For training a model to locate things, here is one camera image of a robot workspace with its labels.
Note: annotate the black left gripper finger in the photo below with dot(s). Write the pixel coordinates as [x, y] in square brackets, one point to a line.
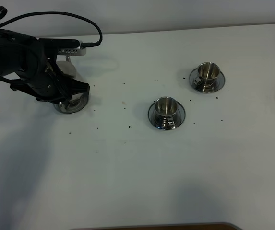
[73, 87]

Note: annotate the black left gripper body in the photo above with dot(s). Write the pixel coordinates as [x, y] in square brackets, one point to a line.
[32, 72]

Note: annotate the stainless steel teapot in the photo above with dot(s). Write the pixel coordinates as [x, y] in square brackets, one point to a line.
[67, 69]

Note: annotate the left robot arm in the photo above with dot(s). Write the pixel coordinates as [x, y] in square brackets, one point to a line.
[12, 47]

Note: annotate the teapot steel saucer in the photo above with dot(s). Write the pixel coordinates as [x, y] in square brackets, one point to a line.
[76, 104]

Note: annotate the near stainless steel teacup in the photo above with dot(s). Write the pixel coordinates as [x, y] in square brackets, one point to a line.
[165, 112]

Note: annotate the stainless steel teacup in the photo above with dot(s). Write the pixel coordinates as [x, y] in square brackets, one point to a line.
[207, 74]
[165, 112]

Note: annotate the far stainless steel teacup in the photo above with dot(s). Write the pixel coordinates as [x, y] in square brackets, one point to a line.
[207, 74]

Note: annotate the near steel saucer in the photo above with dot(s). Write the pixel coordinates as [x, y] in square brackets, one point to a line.
[180, 112]

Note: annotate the far steel saucer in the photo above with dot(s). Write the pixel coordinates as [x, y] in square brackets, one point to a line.
[206, 86]

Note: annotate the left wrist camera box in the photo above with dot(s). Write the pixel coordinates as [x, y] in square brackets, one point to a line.
[63, 47]

